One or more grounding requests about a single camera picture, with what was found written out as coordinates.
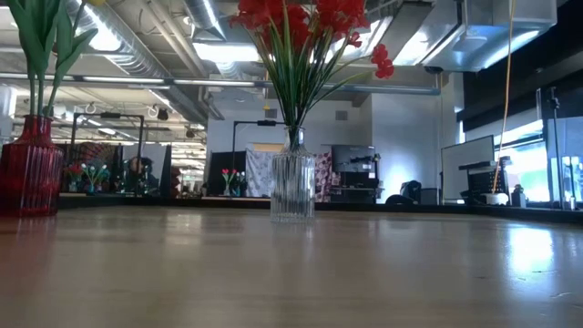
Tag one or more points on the yellow artificial tulip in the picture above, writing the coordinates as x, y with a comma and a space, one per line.
27, 36
73, 50
43, 68

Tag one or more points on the clear ribbed glass vase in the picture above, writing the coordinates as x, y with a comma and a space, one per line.
291, 182

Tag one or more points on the background tulips in vase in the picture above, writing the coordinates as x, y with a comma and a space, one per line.
229, 175

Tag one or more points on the background white tulips vase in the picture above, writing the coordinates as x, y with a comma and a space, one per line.
93, 175

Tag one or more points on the background red flowers vase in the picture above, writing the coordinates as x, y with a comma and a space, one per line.
73, 175

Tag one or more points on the red ribbed glass vase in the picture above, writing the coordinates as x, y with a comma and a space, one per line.
29, 173

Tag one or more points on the white patterned cloth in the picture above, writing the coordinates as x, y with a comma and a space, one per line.
259, 173

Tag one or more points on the black shelf unit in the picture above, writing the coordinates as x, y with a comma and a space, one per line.
355, 159

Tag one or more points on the black office chair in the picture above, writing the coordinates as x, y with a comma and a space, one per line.
410, 191

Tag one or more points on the bright ceiling light panel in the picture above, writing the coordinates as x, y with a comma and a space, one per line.
223, 52

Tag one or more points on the long horizontal ceiling pipe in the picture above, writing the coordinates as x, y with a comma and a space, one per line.
182, 82

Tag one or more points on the person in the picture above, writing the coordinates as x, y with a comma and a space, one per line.
136, 168

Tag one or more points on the whiteboard on stand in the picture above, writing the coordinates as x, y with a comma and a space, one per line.
464, 164

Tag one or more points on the black equipment stand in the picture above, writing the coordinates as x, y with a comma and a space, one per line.
483, 175

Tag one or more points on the silver ventilation hood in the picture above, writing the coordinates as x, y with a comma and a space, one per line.
478, 50

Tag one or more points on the black tripod stand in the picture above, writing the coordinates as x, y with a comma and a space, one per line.
556, 136

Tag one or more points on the white pillar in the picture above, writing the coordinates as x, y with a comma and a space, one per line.
7, 109

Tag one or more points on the black background gantry frame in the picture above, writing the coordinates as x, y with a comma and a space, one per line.
255, 122
107, 115

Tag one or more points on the silver round air duct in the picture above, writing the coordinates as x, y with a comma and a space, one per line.
207, 18

